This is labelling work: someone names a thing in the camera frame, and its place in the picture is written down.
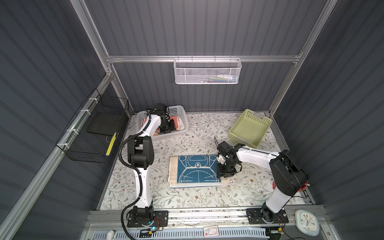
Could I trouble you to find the pink towel with teal border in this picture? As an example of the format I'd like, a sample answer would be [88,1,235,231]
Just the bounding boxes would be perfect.
[141,116,184,131]

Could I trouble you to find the white plastic laundry basket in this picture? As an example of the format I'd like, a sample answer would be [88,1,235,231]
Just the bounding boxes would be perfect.
[136,105,189,141]

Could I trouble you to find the green plastic towel basket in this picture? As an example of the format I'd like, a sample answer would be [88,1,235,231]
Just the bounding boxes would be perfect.
[229,109,273,149]

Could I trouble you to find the blue white towel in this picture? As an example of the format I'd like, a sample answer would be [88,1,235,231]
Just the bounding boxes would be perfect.
[169,155,230,188]

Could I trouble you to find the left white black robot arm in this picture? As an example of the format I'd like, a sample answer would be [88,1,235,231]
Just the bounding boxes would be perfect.
[118,104,176,222]

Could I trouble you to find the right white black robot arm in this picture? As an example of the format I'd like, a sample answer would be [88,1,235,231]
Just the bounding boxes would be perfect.
[217,142,309,224]

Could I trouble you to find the black pad in basket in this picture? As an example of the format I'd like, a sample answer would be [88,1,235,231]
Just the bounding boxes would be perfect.
[87,113,120,136]

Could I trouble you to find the red white label card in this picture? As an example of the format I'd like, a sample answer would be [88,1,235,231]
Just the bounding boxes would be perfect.
[203,226,220,238]

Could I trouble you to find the red pen cup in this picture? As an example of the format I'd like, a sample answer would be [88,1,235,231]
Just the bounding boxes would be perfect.
[273,181,309,192]

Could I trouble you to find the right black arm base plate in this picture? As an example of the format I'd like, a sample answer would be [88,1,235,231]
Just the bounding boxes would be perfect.
[246,208,289,225]

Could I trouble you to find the white wire wall basket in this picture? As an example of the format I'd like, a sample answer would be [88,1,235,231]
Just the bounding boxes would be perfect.
[173,58,242,85]

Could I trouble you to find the white ventilated cable duct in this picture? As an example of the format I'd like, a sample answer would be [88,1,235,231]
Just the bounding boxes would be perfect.
[92,226,268,240]

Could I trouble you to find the black wire wall basket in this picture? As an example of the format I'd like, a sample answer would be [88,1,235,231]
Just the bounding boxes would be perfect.
[57,91,130,164]

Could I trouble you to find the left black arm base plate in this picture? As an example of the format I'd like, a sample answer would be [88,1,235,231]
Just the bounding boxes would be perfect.
[126,209,169,228]

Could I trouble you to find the white wall clock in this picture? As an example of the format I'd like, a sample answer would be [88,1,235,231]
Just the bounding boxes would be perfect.
[295,210,320,237]

